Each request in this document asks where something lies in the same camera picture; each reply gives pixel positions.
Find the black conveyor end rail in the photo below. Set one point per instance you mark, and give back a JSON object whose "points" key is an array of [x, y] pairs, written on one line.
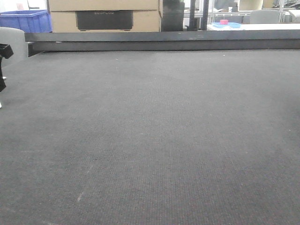
{"points": [[210, 40]]}

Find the black angled post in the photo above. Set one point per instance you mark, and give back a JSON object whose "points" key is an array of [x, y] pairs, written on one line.
{"points": [[205, 14]]}

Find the white table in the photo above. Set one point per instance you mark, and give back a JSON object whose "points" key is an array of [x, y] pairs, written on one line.
{"points": [[277, 26]]}

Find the black vertical post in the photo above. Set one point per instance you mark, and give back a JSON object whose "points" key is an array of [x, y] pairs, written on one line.
{"points": [[192, 16]]}

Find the large cardboard box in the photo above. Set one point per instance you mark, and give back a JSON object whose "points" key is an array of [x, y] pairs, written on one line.
{"points": [[105, 15]]}

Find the white open bin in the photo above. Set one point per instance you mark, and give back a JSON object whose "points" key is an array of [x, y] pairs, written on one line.
{"points": [[249, 5]]}

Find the grey fabric chair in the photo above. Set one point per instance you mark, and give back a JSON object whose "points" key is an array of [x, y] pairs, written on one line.
{"points": [[16, 39]]}

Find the light blue tray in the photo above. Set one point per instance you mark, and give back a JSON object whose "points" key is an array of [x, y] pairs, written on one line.
{"points": [[231, 25]]}

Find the pink tape roll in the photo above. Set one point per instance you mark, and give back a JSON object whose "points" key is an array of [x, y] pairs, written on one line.
{"points": [[223, 22]]}

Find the blue plastic crate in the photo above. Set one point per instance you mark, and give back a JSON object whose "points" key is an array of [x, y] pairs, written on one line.
{"points": [[30, 21]]}

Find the grey office chair back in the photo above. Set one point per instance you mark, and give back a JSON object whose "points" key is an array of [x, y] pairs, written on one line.
{"points": [[266, 16]]}

